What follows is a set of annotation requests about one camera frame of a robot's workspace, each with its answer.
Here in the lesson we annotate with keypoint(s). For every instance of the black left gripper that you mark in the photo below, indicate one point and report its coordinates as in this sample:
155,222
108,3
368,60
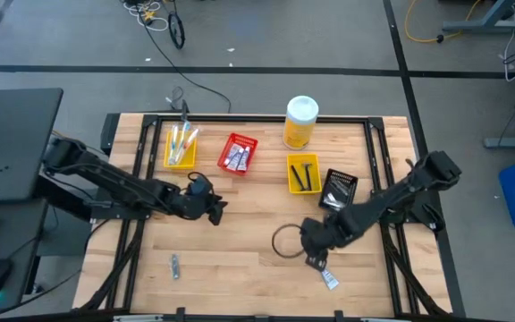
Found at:
186,203

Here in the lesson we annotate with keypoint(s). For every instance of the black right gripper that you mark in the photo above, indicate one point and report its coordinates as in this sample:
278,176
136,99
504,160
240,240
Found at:
320,237

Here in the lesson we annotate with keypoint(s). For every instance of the red toothbrush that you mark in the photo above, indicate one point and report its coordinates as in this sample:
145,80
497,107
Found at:
190,142

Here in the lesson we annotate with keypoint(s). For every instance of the green toothbrush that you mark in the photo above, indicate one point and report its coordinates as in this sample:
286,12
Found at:
173,142

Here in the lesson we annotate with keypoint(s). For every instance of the dark blue disposable razor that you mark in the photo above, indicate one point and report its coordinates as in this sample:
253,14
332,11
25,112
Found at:
307,175
298,178

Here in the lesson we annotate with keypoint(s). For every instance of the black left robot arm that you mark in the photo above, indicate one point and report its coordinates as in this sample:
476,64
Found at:
105,179

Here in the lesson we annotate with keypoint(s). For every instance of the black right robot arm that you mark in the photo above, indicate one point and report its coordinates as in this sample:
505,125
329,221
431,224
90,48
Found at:
396,201

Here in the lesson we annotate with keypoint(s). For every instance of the yellow plastic basket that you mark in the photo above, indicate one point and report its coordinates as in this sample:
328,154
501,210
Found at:
190,161
314,185

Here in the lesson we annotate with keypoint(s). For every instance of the small silver nail clipper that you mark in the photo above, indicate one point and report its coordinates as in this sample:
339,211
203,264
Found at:
175,266

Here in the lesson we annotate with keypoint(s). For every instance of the red plastic basket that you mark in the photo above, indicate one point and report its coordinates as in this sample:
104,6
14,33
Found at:
250,143

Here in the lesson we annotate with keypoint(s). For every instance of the black plastic basket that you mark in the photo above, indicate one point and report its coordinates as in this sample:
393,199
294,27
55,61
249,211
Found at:
350,178

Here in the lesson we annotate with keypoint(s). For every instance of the yellow wipes canister white lid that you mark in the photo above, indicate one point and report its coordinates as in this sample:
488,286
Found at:
301,121

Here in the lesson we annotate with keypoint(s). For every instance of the black rectangular block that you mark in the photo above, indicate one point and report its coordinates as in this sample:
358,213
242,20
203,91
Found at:
110,134

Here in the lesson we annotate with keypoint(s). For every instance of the grey desk surface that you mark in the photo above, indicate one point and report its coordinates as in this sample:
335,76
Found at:
11,241

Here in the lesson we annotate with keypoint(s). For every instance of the black desk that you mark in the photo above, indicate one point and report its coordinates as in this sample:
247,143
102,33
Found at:
16,143

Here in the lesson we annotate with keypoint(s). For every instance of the grey desk leg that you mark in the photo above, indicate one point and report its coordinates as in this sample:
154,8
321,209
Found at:
485,24

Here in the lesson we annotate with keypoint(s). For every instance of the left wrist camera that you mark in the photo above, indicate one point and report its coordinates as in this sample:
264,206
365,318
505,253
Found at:
200,185

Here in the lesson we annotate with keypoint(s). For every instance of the silver aluminium post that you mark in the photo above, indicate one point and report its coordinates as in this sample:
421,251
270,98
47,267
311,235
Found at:
137,318
378,319

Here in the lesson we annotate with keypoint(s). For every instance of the black aluminium table frame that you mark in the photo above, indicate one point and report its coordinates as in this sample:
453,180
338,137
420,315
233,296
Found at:
262,119

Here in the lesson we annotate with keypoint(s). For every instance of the black camera clamp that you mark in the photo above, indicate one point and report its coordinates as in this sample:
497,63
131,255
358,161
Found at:
185,109

